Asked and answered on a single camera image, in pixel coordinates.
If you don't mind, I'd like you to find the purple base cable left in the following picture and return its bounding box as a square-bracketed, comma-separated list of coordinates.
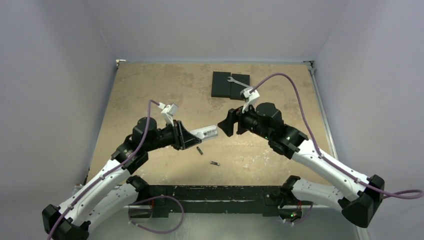
[128, 195, 185, 235]

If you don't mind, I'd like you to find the aluminium frame rail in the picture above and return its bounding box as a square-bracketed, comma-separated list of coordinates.
[303, 61, 371, 240]

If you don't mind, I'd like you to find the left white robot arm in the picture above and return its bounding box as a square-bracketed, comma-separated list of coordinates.
[42, 117, 217, 240]

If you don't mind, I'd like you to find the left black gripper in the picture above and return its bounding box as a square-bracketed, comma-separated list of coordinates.
[144, 119, 201, 152]

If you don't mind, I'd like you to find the black foam block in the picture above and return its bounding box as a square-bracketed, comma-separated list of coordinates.
[229, 73, 251, 100]
[211, 71, 231, 98]

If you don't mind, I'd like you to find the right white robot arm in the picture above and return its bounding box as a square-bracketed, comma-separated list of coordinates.
[217, 102, 385, 228]

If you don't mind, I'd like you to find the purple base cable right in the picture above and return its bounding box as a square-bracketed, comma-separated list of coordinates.
[281, 196, 315, 226]

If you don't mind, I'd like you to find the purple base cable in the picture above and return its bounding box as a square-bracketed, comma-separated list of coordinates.
[128, 195, 185, 235]
[281, 196, 315, 226]

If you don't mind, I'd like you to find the left black foam block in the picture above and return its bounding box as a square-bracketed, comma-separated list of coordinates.
[211, 71, 231, 98]

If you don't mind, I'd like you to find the right black foam block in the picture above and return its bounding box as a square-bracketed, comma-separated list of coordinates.
[229, 73, 251, 100]

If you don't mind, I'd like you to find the silver wrench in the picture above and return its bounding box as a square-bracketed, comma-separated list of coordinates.
[227, 76, 252, 88]

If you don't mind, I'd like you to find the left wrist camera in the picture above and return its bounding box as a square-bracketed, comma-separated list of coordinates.
[158, 102, 179, 126]

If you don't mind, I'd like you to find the green black battery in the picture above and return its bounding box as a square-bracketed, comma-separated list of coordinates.
[196, 147, 204, 156]

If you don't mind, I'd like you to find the white remote control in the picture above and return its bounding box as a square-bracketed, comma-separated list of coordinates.
[190, 125, 219, 142]

